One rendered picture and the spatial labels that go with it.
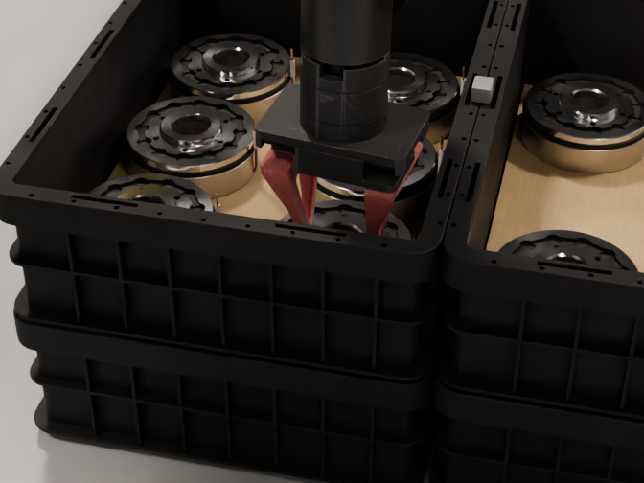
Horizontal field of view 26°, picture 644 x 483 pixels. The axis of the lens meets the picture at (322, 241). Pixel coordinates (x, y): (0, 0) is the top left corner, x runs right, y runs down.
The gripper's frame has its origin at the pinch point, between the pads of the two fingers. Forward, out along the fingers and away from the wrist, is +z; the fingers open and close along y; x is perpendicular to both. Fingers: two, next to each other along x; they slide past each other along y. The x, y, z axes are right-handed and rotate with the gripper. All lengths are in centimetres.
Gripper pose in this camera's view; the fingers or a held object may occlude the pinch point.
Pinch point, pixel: (340, 232)
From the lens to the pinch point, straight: 96.7
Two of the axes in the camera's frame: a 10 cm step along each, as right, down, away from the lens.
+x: -3.4, 5.6, -7.6
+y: -9.4, -2.1, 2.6
